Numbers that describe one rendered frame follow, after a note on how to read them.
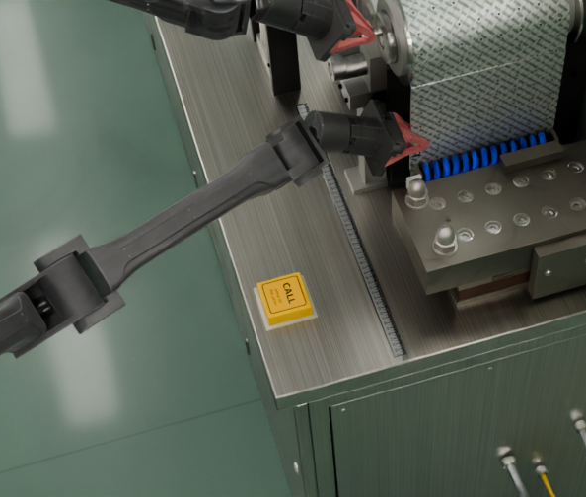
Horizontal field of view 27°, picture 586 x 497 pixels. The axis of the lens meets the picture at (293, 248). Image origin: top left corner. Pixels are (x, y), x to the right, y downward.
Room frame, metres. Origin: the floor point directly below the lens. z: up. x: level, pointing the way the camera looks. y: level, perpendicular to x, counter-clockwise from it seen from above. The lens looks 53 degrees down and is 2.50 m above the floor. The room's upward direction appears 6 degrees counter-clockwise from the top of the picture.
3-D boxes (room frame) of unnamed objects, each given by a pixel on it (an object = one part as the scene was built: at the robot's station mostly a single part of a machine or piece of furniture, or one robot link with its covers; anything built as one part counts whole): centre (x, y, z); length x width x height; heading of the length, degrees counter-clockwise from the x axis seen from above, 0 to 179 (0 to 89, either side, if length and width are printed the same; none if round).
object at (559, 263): (1.05, -0.40, 0.96); 0.10 x 0.03 x 0.11; 101
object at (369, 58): (1.31, -0.13, 1.05); 0.06 x 0.05 x 0.31; 101
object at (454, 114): (1.24, -0.31, 1.11); 0.23 x 0.01 x 0.18; 101
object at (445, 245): (1.06, -0.22, 1.05); 0.04 x 0.04 x 0.04
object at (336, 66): (1.30, -0.09, 1.18); 0.04 x 0.02 x 0.04; 11
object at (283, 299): (1.08, 0.02, 0.91); 0.07 x 0.07 x 0.02; 11
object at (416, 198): (1.15, -0.19, 1.05); 0.04 x 0.04 x 0.04
